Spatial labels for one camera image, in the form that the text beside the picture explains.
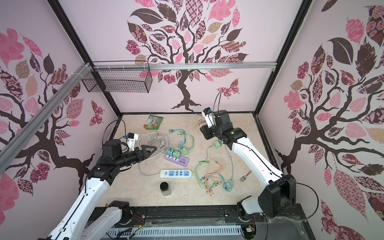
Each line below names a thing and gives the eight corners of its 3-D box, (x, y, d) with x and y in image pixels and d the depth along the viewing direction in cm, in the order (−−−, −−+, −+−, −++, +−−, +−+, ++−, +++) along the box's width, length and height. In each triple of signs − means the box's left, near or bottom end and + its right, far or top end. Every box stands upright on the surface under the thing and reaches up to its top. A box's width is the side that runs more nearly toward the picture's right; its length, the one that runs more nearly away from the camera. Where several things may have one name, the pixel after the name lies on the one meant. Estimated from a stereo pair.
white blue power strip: (160, 179, 88) (159, 176, 85) (161, 171, 91) (160, 169, 88) (193, 179, 88) (193, 176, 85) (193, 171, 91) (193, 169, 88)
